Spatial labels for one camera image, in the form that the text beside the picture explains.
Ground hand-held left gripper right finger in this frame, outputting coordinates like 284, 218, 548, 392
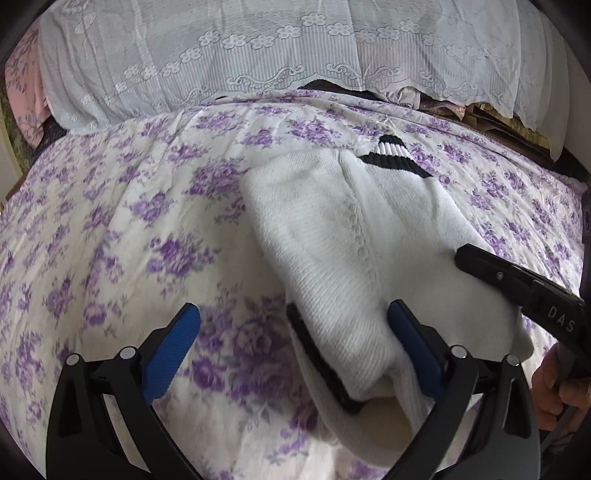
387, 299, 541, 480

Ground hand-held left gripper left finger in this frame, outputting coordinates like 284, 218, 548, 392
46, 302, 201, 480

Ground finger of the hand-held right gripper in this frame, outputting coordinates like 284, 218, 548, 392
454, 244, 534, 298

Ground white knitted sweater black stripes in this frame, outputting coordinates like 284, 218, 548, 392
240, 135, 536, 464

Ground person's right hand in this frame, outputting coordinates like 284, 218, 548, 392
531, 344, 579, 435

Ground purple floral bedsheet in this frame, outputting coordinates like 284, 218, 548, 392
0, 90, 591, 480

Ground white lace cover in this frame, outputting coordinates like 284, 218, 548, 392
39, 0, 570, 138

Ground pink floral cloth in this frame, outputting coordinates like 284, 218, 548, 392
4, 28, 51, 145

